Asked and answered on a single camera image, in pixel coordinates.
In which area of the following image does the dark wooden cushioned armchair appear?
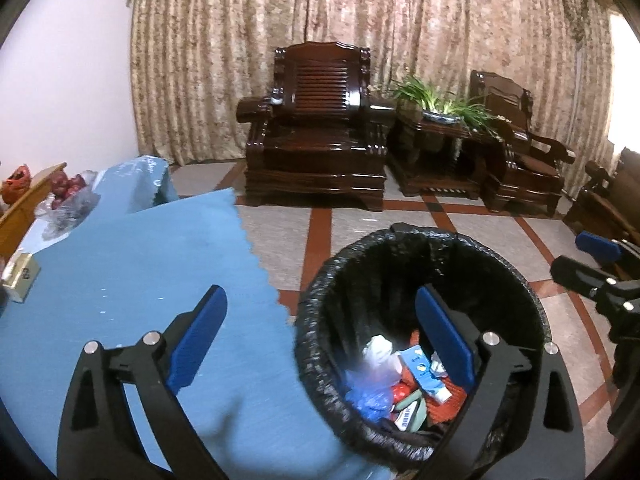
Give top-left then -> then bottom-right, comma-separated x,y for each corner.
467,70 -> 577,218

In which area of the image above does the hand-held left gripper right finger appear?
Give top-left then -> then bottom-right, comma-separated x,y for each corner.
415,285 -> 586,480

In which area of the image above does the bright window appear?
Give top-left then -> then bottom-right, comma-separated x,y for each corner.
607,10 -> 640,156

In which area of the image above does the glass fruit bowl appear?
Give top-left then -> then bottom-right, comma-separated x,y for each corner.
34,170 -> 101,241

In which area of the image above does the beige patterned curtain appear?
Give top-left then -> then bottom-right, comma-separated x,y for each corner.
129,0 -> 616,166

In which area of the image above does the blue and white box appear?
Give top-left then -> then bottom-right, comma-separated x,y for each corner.
395,402 -> 426,431

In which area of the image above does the small red woven basket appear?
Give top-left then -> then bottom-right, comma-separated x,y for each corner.
0,164 -> 32,206

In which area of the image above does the white tissue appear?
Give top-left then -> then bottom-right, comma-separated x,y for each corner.
362,335 -> 404,376

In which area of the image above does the blue patterned carton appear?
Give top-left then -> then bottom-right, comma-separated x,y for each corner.
400,345 -> 434,391

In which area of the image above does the shiny blue table cover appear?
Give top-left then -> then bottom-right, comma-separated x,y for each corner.
20,156 -> 180,221

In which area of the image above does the beige tissue box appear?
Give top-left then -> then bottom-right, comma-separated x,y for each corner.
0,253 -> 41,303

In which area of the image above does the blue scalloped tablecloth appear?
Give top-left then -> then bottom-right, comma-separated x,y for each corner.
0,187 -> 391,480

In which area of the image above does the waste bin with black liner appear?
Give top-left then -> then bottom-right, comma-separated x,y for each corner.
294,222 -> 553,466

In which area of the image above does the blue plastic bag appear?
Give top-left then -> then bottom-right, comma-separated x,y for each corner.
345,360 -> 401,413

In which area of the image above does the dark wooden sofa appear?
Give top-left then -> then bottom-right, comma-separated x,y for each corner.
562,147 -> 640,246

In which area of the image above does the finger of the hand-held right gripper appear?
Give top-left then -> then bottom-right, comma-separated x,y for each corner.
550,255 -> 617,302
575,231 -> 640,278

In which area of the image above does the dark wooden slatted armchair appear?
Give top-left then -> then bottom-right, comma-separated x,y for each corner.
236,41 -> 398,211

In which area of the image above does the potted green plant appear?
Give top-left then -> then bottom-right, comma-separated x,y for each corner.
390,75 -> 501,136

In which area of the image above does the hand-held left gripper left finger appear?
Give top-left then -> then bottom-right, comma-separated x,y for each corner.
56,285 -> 228,480

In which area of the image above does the dark wooden side table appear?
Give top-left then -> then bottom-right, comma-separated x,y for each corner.
387,110 -> 488,201

